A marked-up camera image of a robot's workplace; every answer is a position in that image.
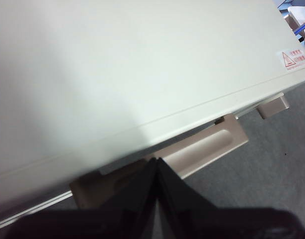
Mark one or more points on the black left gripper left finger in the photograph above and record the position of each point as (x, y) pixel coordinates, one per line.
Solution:
(132, 194)

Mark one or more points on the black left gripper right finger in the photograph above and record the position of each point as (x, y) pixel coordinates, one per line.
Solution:
(177, 196)

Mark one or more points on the white toaster oven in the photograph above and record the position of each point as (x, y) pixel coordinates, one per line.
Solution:
(117, 74)

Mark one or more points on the red warning sticker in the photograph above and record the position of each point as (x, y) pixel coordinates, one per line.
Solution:
(293, 59)

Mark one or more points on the blue metal shelf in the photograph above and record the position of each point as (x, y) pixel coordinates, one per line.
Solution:
(302, 28)

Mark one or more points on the white box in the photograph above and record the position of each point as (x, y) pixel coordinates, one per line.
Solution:
(299, 15)

